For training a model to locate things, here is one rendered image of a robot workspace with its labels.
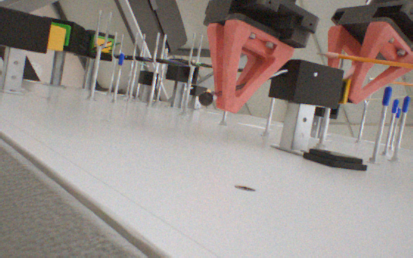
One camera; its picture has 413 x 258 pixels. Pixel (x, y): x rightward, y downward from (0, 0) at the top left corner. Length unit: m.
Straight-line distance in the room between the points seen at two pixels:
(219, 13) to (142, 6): 1.06
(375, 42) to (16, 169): 0.38
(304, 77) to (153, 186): 0.28
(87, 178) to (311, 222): 0.09
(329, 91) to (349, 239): 0.30
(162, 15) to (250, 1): 1.13
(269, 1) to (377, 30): 0.14
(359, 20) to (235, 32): 0.17
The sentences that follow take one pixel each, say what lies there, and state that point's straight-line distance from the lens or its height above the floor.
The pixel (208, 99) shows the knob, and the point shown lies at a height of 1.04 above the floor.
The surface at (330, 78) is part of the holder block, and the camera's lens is 0.46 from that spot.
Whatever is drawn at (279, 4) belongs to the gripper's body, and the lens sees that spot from 0.38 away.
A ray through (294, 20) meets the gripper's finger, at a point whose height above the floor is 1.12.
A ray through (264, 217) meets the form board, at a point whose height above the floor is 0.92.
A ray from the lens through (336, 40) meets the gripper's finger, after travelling 0.52.
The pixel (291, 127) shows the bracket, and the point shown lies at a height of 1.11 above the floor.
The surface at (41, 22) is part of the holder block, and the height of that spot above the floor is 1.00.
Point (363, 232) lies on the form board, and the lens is 0.18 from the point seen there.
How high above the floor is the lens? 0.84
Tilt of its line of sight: 27 degrees up
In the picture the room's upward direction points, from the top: 56 degrees clockwise
